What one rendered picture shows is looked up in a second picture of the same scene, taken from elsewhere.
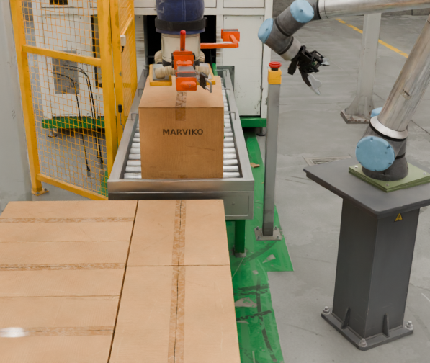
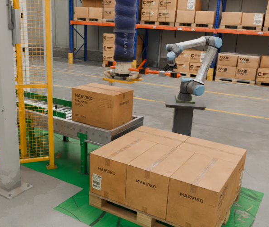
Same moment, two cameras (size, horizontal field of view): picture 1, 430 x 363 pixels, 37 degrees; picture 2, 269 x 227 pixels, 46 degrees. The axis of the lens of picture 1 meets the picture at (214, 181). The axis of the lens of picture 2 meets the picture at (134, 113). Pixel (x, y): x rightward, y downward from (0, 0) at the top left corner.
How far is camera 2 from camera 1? 3.16 m
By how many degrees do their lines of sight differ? 55
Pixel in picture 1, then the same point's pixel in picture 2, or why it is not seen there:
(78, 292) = (187, 157)
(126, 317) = (210, 155)
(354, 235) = (181, 122)
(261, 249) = not seen: hidden behind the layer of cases
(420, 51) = (210, 57)
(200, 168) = (127, 116)
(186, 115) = (125, 95)
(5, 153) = (11, 146)
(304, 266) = not seen: hidden behind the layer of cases
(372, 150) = (200, 89)
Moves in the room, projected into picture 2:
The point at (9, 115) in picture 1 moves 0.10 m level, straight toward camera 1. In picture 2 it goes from (14, 123) to (23, 124)
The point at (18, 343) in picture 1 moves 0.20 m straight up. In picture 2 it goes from (212, 171) to (215, 149)
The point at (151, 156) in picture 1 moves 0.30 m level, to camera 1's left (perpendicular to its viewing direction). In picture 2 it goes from (116, 116) to (99, 123)
